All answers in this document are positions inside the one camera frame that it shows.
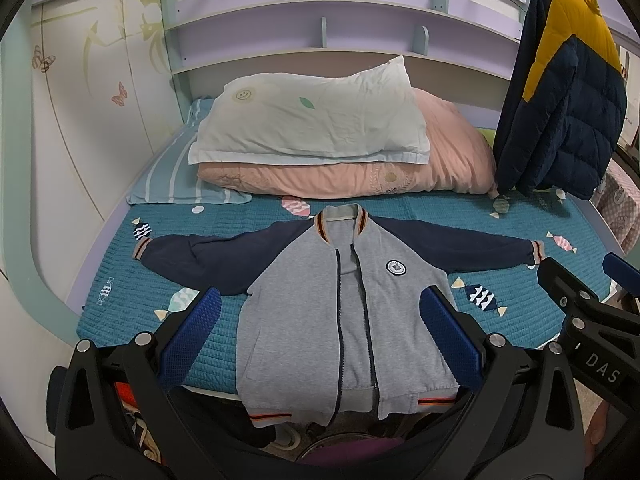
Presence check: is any teal quilted bedspread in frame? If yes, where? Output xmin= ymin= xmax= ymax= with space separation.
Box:
xmin=77 ymin=192 xmax=620 ymax=394

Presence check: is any navy and yellow puffer jacket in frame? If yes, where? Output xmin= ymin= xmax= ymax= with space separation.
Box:
xmin=492 ymin=0 xmax=627 ymax=200

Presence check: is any pink patterned blanket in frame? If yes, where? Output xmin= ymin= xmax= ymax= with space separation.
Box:
xmin=590 ymin=159 xmax=640 ymax=254

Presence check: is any purple wall shelf unit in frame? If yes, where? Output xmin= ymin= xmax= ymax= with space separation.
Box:
xmin=162 ymin=0 xmax=522 ymax=110

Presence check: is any white pillow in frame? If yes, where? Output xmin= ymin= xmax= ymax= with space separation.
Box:
xmin=189 ymin=56 xmax=431 ymax=166

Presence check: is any pink folded duvet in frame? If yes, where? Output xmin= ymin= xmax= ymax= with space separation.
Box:
xmin=198 ymin=89 xmax=498 ymax=200

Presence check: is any mint green bed frame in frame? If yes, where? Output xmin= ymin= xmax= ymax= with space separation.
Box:
xmin=1 ymin=0 xmax=78 ymax=346

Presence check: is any grey and navy jacket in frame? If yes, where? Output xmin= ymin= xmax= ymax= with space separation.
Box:
xmin=134 ymin=204 xmax=544 ymax=427

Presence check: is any blue striped pillow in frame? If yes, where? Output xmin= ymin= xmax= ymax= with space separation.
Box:
xmin=126 ymin=98 xmax=252 ymax=206

